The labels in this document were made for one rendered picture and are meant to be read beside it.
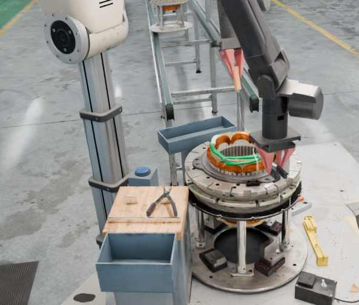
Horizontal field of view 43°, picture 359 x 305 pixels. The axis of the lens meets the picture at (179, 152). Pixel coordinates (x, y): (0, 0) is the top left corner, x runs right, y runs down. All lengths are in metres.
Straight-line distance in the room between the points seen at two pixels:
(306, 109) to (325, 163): 0.97
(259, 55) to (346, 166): 1.06
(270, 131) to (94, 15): 0.60
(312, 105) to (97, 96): 0.71
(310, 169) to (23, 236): 1.87
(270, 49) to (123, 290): 0.61
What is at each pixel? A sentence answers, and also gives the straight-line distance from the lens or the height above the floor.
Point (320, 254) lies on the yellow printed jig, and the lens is 1.42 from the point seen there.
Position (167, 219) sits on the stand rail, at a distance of 1.11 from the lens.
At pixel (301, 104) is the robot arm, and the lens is 0.99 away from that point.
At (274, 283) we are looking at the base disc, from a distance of 1.34.
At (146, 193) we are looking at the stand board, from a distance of 1.23.
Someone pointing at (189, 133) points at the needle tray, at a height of 1.03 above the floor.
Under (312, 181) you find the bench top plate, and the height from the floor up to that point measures 0.78.
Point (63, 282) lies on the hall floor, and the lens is 2.63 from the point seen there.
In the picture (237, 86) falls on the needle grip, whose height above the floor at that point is 1.32.
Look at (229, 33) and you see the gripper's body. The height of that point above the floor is 1.44.
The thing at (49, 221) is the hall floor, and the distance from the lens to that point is 3.11.
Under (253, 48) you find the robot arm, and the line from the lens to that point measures 0.94.
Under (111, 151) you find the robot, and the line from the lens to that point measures 1.51.
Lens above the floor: 1.73
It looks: 28 degrees down
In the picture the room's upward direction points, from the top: 5 degrees counter-clockwise
